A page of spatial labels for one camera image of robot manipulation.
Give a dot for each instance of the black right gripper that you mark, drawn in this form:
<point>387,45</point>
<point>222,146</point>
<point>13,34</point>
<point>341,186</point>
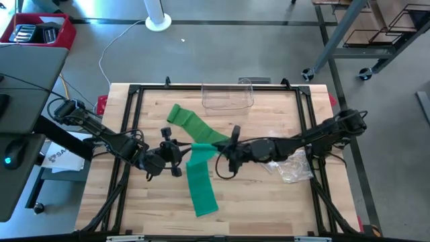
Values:
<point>236,153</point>

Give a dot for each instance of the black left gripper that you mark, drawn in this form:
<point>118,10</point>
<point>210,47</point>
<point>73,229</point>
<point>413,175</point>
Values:
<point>174,154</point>

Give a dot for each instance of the light green elastic bandage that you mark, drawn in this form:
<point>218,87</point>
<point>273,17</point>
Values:
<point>191,122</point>

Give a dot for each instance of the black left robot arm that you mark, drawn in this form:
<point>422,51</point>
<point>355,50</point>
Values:
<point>100,129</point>

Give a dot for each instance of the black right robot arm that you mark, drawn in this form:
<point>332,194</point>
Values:
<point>302,138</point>

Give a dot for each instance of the clear plastic container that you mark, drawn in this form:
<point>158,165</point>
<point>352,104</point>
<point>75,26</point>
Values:
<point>228,101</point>

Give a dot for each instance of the grey metal plate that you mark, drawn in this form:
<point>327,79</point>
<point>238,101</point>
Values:
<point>258,80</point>

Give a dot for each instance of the black caster wheel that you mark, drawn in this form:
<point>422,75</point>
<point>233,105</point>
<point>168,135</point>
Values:
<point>306,74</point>
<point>365,74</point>
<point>38,208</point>

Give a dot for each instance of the white printed paper sheet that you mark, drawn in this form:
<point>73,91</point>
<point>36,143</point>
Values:
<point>64,158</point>

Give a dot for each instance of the black desk support beam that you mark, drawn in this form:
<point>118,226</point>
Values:
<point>60,138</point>

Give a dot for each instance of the white pole with round base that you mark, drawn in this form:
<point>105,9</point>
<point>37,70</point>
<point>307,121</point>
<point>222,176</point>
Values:
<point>158,23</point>

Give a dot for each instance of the red plastic crate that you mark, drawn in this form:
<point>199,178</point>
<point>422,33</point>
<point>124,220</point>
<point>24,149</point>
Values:
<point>69,33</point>

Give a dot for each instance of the black computer mouse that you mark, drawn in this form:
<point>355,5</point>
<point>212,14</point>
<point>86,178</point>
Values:
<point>15,153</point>

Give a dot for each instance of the grey desk panel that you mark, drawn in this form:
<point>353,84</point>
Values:
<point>33,64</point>
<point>16,191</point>

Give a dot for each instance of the black appliance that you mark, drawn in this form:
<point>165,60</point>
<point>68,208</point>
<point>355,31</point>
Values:
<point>48,33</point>

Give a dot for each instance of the black flat device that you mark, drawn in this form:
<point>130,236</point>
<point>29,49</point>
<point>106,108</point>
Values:
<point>3,104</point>

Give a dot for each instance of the silver metal appliance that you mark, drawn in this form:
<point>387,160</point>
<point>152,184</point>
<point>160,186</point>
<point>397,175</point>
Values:
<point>23,33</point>

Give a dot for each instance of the black metal table frame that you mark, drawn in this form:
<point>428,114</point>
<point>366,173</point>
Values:
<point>285,88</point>

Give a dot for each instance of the silver metal bracket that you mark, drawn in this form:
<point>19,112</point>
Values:
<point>312,239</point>
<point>124,238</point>

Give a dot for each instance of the grey metal cart frame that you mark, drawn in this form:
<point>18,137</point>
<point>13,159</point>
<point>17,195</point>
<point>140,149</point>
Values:
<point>336,33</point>

